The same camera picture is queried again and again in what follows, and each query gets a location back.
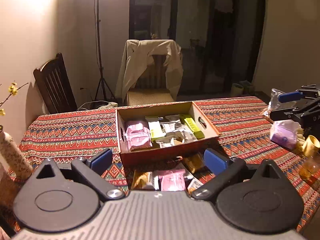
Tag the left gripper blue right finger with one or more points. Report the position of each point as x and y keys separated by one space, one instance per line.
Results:
x=227 y=172

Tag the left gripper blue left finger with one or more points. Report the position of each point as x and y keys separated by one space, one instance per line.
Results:
x=89 y=172

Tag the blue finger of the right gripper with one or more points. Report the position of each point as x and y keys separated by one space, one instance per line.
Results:
x=291 y=96

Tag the golden snack bag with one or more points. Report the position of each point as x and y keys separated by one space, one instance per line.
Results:
x=145 y=181

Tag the clear plastic snack bag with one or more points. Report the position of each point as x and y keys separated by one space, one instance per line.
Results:
x=274 y=104

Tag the purple white tissue pack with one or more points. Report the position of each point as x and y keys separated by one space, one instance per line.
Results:
x=284 y=133

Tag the red patterned tablecloth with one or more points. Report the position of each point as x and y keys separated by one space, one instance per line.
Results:
x=243 y=133

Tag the gold paper cup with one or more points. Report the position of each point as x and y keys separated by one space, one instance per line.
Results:
x=311 y=146

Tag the pink flat snack packet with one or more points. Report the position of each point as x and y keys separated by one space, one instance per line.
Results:
x=172 y=180

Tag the yellow-green snack packet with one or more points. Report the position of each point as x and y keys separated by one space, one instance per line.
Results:
x=191 y=124

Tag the white power strip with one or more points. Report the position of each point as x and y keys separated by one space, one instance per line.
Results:
x=107 y=105

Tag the cardboard tray box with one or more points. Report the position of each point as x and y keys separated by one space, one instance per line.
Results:
x=169 y=136

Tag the floral slim vase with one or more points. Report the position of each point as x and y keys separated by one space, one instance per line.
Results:
x=13 y=156

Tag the tripod floor lamp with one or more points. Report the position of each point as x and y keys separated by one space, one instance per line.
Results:
x=107 y=93

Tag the dark wooden chair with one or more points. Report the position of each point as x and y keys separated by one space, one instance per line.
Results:
x=54 y=86

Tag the chair with woven seat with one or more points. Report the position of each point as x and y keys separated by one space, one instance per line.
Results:
x=151 y=85

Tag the yellow flower branches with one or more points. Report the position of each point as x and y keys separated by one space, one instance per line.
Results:
x=12 y=91

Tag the beige shirt on chair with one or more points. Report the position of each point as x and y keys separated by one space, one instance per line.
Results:
x=138 y=55

